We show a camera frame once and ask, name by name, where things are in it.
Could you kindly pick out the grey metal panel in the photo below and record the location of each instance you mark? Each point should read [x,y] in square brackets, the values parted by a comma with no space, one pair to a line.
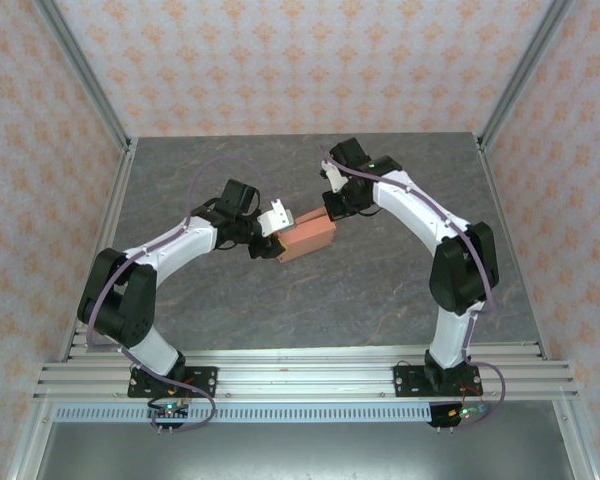
[305,455]

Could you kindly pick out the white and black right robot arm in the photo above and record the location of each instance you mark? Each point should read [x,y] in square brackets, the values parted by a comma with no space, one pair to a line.
[450,335]

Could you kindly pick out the aluminium frame leg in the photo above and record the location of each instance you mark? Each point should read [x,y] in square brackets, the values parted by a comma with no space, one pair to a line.
[30,445]
[575,445]

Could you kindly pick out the orange cardboard paper box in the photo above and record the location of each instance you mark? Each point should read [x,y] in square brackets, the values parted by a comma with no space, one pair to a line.
[310,240]

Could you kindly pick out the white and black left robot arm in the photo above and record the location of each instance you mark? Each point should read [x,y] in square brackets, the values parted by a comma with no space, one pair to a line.
[150,345]

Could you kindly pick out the aluminium frame post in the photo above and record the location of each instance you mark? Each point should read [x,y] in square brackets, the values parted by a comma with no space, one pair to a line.
[522,75]
[86,75]

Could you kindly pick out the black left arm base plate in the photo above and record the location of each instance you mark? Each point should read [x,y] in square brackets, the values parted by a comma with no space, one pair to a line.
[205,380]

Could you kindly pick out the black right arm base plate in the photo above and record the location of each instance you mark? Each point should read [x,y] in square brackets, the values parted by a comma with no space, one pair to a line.
[405,380]

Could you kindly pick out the aluminium front frame rail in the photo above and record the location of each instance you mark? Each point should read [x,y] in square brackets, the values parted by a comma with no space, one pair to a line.
[305,380]

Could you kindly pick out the aluminium side frame rail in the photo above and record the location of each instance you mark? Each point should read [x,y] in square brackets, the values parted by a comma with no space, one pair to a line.
[514,250]
[102,250]

